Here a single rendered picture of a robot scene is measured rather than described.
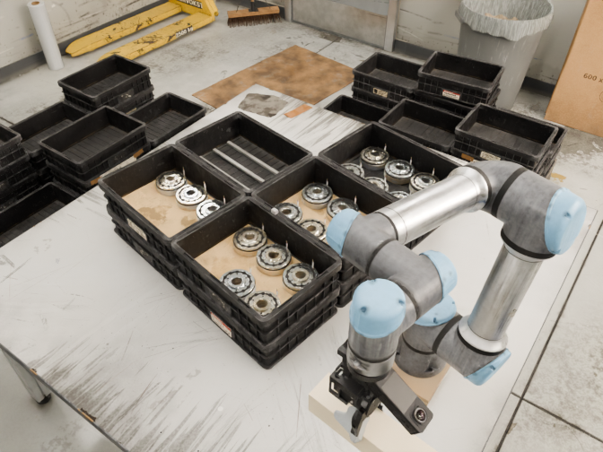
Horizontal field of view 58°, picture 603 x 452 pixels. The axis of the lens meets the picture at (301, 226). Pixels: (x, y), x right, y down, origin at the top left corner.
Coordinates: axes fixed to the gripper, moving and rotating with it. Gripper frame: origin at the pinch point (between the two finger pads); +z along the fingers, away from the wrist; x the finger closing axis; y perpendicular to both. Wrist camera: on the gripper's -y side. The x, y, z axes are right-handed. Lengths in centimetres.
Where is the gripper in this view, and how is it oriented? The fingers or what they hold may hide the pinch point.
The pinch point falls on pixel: (370, 426)
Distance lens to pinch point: 106.7
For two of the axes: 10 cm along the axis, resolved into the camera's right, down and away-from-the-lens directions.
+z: 0.0, 7.3, 6.9
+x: -6.5, 5.2, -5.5
